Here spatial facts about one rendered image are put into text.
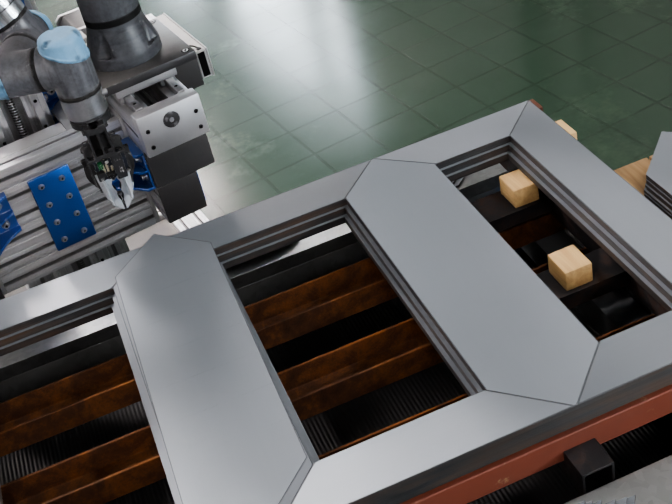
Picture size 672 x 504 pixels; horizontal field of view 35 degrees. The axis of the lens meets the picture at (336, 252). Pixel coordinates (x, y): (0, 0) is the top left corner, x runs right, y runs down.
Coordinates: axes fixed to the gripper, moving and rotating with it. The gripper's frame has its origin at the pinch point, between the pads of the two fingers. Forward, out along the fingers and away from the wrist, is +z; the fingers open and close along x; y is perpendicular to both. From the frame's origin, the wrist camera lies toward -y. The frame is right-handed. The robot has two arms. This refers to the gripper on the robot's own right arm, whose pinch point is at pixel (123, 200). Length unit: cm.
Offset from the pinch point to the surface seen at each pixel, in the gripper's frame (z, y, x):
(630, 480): 16, 90, 50
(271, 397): 5, 58, 10
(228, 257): 7.8, 18.2, 13.7
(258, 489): 5, 74, 3
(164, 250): 5.3, 12.6, 3.6
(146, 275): 5.3, 17.9, -1.0
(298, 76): 91, -194, 81
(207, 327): 5.4, 37.6, 5.2
